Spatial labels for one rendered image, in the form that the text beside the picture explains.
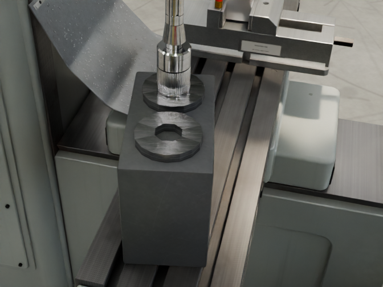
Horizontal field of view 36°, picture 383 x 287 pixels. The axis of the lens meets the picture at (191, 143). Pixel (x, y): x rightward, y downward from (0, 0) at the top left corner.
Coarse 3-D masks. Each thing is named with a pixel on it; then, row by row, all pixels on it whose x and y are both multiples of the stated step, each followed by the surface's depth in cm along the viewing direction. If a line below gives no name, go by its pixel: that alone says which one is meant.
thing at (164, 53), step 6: (162, 42) 81; (186, 42) 81; (162, 48) 79; (168, 48) 79; (180, 48) 79; (186, 48) 80; (162, 54) 79; (168, 54) 78; (174, 54) 78; (180, 54) 79; (186, 54) 79; (174, 60) 79
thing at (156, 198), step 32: (160, 96) 83; (192, 96) 83; (128, 128) 79; (160, 128) 78; (192, 128) 78; (128, 160) 75; (160, 160) 74; (192, 160) 75; (128, 192) 76; (160, 192) 76; (192, 192) 75; (128, 224) 80; (160, 224) 80; (192, 224) 79; (128, 256) 84; (160, 256) 84; (192, 256) 84
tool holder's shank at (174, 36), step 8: (168, 0) 75; (176, 0) 75; (168, 8) 75; (176, 8) 76; (168, 16) 76; (176, 16) 76; (168, 24) 77; (176, 24) 77; (168, 32) 78; (176, 32) 77; (184, 32) 78; (168, 40) 78; (176, 40) 78; (184, 40) 79; (176, 48) 79
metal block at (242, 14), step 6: (228, 0) 123; (234, 0) 123; (240, 0) 123; (246, 0) 122; (252, 0) 123; (228, 6) 124; (234, 6) 124; (240, 6) 123; (246, 6) 123; (228, 12) 125; (234, 12) 125; (240, 12) 124; (246, 12) 124; (228, 18) 126; (234, 18) 126; (240, 18) 125; (246, 18) 125
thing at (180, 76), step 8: (160, 64) 80; (168, 64) 79; (176, 64) 79; (184, 64) 80; (160, 72) 81; (168, 72) 80; (176, 72) 80; (184, 72) 81; (160, 80) 82; (168, 80) 81; (176, 80) 81; (184, 80) 82; (160, 88) 83; (168, 88) 82; (176, 88) 82; (184, 88) 82; (168, 96) 83; (176, 96) 83
